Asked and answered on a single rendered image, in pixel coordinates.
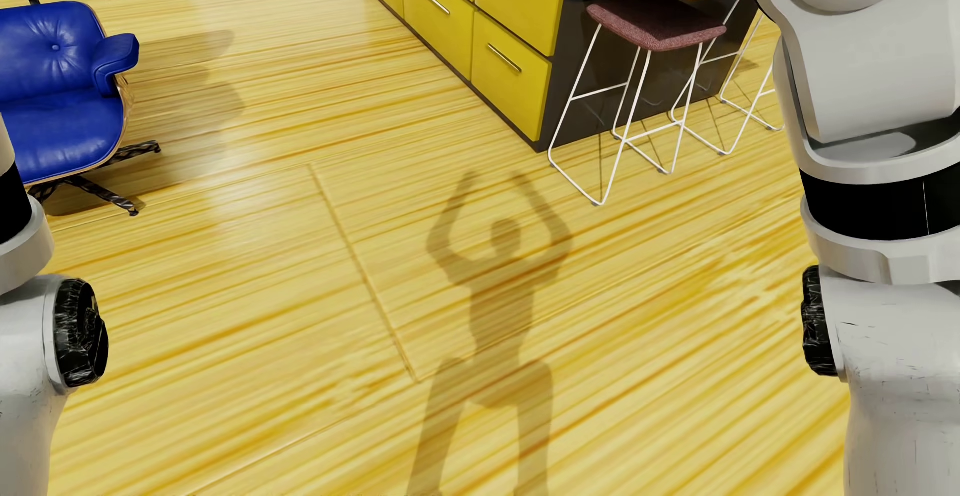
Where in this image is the yellow drawer kitchen island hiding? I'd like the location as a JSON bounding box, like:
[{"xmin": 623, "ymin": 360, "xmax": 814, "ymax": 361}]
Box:
[{"xmin": 359, "ymin": 0, "xmax": 760, "ymax": 154}]

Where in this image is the blue leather lounge chair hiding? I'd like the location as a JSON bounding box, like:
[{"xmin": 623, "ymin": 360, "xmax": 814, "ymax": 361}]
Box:
[{"xmin": 0, "ymin": 0, "xmax": 162, "ymax": 217}]

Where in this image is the maroon seat wire bar stool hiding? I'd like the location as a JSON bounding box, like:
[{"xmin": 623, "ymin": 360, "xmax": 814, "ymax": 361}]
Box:
[{"xmin": 547, "ymin": 0, "xmax": 733, "ymax": 208}]

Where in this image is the white wire bar stool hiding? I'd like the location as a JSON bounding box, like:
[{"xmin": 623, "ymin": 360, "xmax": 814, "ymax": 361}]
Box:
[{"xmin": 669, "ymin": 0, "xmax": 784, "ymax": 157}]

